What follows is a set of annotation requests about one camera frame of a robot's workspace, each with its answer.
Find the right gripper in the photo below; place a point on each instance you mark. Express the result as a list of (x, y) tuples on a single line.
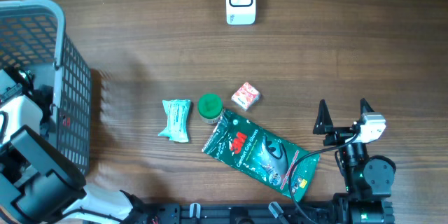
[(324, 125)]

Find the red white tissue pack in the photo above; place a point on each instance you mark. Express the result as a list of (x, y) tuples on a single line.
[(246, 96)]

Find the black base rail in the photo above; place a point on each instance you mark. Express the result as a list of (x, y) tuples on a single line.
[(238, 213)]

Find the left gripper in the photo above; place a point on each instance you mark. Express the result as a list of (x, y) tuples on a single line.
[(47, 91)]

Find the grey plastic shopping basket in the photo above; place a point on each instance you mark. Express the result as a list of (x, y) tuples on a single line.
[(34, 39)]

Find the teal wet wipes pack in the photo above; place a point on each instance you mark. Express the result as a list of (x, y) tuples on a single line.
[(177, 111)]

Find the green 3M gloves package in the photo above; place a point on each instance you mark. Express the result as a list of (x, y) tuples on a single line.
[(262, 155)]

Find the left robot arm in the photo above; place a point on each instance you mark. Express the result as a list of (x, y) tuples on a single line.
[(38, 183)]

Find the white barcode scanner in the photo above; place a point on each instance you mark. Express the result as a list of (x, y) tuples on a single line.
[(240, 12)]

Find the green lid jar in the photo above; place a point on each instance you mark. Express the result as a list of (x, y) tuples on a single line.
[(210, 108)]

